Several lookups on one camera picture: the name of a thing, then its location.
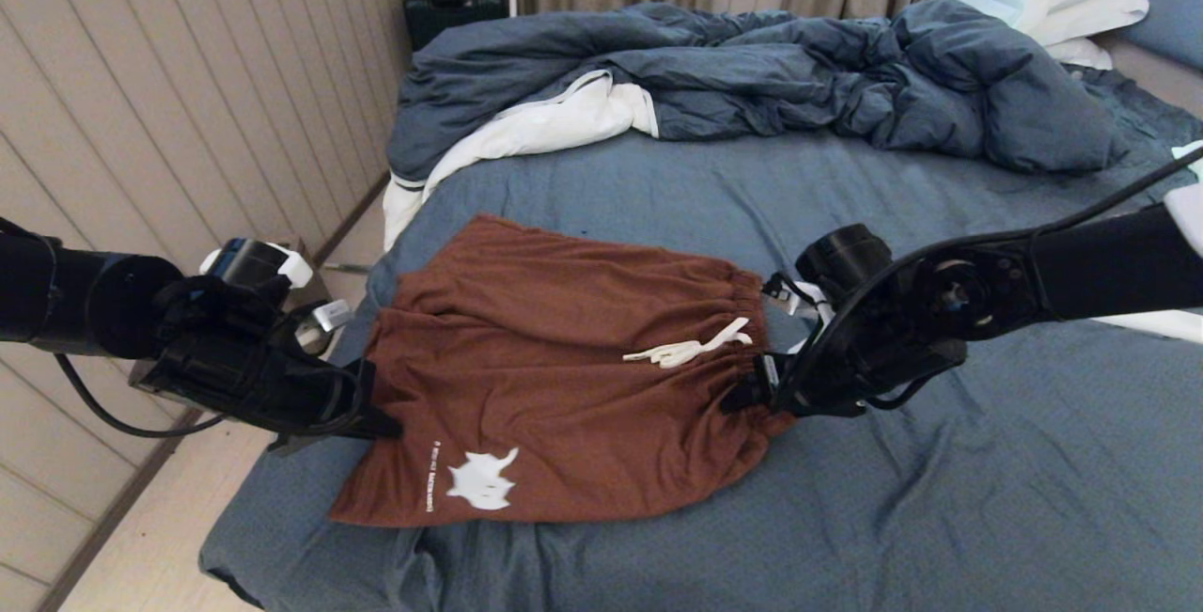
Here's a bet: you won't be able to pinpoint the small white pillow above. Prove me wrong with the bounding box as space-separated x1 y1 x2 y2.
1043 37 1115 71

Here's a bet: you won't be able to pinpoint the black suitcase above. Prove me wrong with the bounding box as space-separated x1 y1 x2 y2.
404 0 509 51

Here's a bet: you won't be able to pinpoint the rust brown shorts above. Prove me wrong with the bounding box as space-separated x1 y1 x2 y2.
327 213 800 528

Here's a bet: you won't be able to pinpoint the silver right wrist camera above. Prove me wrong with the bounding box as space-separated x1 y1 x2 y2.
763 272 833 322

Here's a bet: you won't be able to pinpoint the blue bed sheet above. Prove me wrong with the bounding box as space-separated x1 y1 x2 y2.
197 62 1203 612

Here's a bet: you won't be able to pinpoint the white blanket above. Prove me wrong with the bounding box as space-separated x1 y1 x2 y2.
383 70 659 251

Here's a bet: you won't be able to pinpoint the white flat rectangular object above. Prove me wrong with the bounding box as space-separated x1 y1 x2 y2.
1095 309 1203 345

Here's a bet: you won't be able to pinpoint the rumpled dark blue duvet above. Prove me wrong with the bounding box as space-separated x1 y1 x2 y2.
388 0 1129 182

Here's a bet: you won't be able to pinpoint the white shorts drawstring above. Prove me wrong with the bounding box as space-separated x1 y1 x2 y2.
621 318 753 369

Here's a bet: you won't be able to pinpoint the flat white pillow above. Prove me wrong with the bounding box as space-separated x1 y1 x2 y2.
1024 0 1149 47

